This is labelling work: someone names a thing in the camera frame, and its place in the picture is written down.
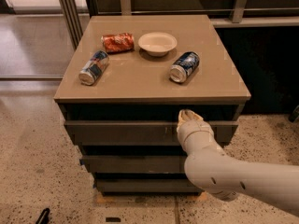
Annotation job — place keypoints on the yellow foam padded gripper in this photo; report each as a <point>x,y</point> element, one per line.
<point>192,128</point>

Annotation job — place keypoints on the grey top drawer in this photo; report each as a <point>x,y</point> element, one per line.
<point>122,133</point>

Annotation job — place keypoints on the grey drawer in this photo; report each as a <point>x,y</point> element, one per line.
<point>146,186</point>
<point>134,164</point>
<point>122,133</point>

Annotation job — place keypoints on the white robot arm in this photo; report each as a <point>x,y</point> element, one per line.
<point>208,167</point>

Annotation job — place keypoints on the grey drawer cabinet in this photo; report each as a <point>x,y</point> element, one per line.
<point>137,87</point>

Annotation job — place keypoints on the grey middle drawer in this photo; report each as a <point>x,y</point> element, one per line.
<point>134,164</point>

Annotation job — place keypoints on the grey bottom drawer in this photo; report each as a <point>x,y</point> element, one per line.
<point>146,186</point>

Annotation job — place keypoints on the blue pepsi can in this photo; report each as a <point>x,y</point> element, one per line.
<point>184,66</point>

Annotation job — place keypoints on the white paper bowl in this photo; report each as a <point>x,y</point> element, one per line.
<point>157,44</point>

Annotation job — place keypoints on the crushed orange soda can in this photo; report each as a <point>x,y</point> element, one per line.
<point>118,43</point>

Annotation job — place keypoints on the blue silver energy drink can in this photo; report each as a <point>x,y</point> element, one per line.
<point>94,68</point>

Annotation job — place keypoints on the black object on floor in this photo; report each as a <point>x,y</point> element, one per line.
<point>44,217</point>

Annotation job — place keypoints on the metal bracket right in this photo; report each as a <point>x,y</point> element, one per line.
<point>237,12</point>

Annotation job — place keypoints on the metal frame post left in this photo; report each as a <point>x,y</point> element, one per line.
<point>71,17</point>

